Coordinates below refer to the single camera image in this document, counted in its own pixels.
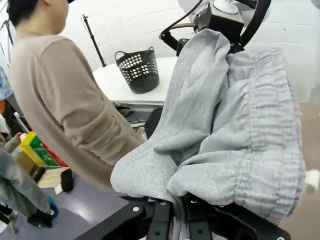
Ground large white table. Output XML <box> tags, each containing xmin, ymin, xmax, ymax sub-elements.
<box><xmin>91</xmin><ymin>55</ymin><xmax>181</xmax><ymax>105</ymax></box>

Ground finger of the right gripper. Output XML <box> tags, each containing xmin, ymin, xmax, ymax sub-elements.
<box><xmin>228</xmin><ymin>41</ymin><xmax>246</xmax><ymax>54</ymax></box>
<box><xmin>175</xmin><ymin>38</ymin><xmax>194</xmax><ymax>58</ymax></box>

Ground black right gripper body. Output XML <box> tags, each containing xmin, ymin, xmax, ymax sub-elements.
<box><xmin>208</xmin><ymin>13</ymin><xmax>245</xmax><ymax>46</ymax></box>

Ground grey training pants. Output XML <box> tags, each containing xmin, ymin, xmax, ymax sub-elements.
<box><xmin>109</xmin><ymin>28</ymin><xmax>320</xmax><ymax>226</ymax></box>

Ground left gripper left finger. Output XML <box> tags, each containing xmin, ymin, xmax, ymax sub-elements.
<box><xmin>146</xmin><ymin>200</ymin><xmax>176</xmax><ymax>240</ymax></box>

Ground black tripod stand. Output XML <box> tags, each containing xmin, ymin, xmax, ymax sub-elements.
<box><xmin>81</xmin><ymin>14</ymin><xmax>107</xmax><ymax>69</ymax></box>

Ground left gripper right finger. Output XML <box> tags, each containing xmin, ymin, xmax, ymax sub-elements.
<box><xmin>185</xmin><ymin>196</ymin><xmax>216</xmax><ymax>240</ymax></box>

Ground green and yellow box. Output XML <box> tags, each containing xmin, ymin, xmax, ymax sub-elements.
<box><xmin>19</xmin><ymin>131</ymin><xmax>71</xmax><ymax>169</ymax></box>

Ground mannequin in blue floral shirt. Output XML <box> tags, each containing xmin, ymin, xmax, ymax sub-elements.
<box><xmin>0</xmin><ymin>66</ymin><xmax>13</xmax><ymax>101</ymax></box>

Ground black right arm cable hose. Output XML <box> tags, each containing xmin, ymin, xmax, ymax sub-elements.
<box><xmin>239</xmin><ymin>0</ymin><xmax>273</xmax><ymax>49</ymax></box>

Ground black perforated plastic basket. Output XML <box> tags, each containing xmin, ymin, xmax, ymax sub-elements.
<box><xmin>114</xmin><ymin>46</ymin><xmax>161</xmax><ymax>95</ymax></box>

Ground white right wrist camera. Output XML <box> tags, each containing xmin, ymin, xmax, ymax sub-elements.
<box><xmin>211</xmin><ymin>0</ymin><xmax>239</xmax><ymax>15</ymax></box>

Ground person in beige sweater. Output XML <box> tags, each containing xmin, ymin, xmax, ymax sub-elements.
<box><xmin>6</xmin><ymin>0</ymin><xmax>149</xmax><ymax>194</ymax></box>

